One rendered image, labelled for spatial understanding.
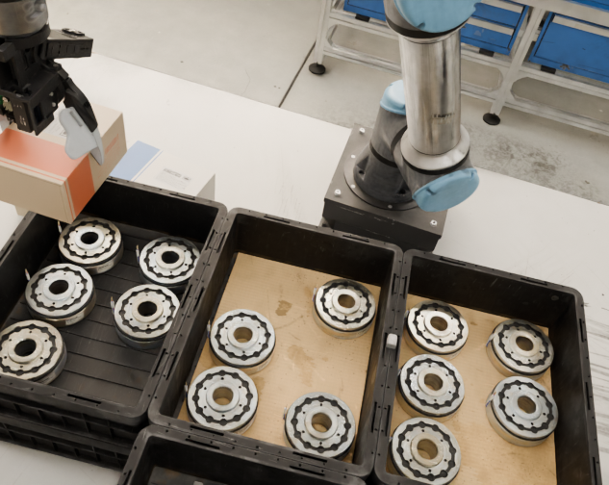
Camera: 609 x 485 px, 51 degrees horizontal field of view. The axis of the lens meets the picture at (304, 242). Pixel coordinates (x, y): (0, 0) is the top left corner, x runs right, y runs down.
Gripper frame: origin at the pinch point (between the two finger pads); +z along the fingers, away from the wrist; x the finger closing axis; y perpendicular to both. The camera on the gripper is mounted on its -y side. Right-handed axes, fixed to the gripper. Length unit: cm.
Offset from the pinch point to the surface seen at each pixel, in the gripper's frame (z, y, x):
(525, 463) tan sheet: 27, 8, 77
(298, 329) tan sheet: 26.8, -1.4, 37.9
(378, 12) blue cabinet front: 76, -194, 18
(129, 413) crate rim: 16.7, 25.1, 22.2
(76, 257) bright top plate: 23.6, 1.1, -0.3
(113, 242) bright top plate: 24.0, -4.2, 3.4
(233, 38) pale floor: 111, -198, -47
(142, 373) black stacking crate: 26.9, 14.8, 18.2
